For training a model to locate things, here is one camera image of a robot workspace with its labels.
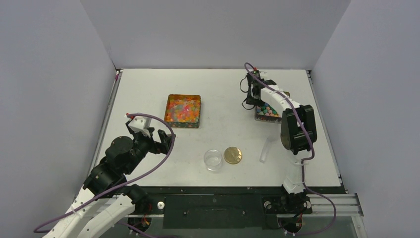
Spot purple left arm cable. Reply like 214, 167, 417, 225
33, 114, 175, 236

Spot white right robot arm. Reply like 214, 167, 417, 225
244, 70, 317, 212

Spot aluminium rail frame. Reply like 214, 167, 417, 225
308, 193, 364, 217

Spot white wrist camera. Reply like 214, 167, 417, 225
126, 116, 151, 137
252, 69, 268, 80

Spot clear round plastic container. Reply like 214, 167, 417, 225
203, 149, 222, 172

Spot tin of pastel star candies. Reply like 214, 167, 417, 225
254, 90, 290, 123

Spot clear plastic scoop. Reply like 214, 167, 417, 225
259, 136, 273, 163

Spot gold round lid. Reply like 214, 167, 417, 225
223, 147, 243, 165

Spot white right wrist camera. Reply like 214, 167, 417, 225
252, 69, 268, 80

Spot tin of translucent star candies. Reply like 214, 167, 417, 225
164, 94, 202, 128

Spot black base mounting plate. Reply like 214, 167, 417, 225
128, 186, 332, 231

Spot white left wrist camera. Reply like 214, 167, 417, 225
126, 116, 151, 137

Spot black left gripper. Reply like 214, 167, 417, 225
124, 127, 175, 174

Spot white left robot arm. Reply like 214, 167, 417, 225
45, 127, 175, 238

